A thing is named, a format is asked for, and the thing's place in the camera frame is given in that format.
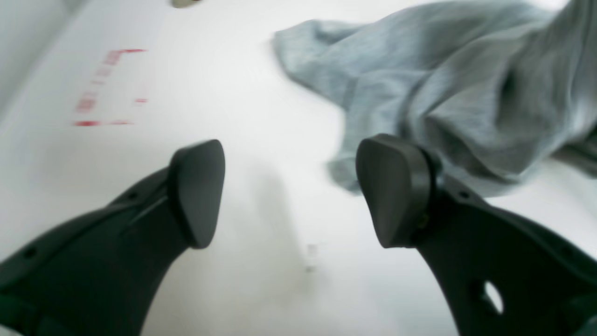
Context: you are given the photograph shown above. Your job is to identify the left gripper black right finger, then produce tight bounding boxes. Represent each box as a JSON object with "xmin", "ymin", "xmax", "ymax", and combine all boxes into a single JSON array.
[{"xmin": 356, "ymin": 134, "xmax": 597, "ymax": 336}]

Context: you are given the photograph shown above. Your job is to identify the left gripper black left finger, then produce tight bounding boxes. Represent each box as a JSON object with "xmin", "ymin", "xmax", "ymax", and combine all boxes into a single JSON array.
[{"xmin": 0, "ymin": 140, "xmax": 225, "ymax": 336}]

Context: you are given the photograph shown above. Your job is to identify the grey T-shirt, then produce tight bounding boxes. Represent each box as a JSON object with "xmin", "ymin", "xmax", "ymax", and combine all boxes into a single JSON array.
[{"xmin": 272, "ymin": 0, "xmax": 596, "ymax": 196}]

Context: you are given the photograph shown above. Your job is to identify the red tape rectangle marking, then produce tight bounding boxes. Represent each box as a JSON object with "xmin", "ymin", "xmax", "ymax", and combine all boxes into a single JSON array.
[{"xmin": 72, "ymin": 48, "xmax": 152, "ymax": 127}]

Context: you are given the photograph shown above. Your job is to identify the right table cable grommet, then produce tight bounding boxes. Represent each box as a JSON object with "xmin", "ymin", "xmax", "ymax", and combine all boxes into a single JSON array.
[{"xmin": 171, "ymin": 0, "xmax": 200, "ymax": 9}]

